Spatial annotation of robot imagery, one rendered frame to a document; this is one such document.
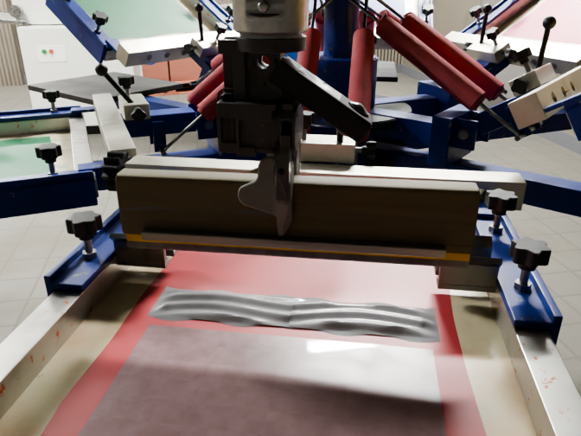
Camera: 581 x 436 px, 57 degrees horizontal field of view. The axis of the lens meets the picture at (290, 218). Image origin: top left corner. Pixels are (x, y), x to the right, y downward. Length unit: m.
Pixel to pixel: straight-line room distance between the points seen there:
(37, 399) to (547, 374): 0.51
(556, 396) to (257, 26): 0.44
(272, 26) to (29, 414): 0.44
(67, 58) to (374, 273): 4.58
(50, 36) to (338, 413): 4.82
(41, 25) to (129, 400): 4.84
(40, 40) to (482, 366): 4.86
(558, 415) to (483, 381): 0.10
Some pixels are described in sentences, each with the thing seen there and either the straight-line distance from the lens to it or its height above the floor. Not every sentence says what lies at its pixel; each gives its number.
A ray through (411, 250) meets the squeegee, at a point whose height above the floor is 1.07.
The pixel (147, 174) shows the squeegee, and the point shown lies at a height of 1.14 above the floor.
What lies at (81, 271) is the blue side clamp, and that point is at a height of 1.00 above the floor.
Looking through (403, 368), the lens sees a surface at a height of 0.96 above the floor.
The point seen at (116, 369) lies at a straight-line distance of 0.63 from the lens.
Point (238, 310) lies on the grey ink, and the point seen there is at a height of 0.96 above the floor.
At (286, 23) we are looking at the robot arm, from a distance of 0.53.
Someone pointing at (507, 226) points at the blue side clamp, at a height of 1.01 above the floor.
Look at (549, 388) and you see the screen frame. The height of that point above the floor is 0.99.
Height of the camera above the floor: 1.35
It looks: 24 degrees down
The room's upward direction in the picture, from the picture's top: straight up
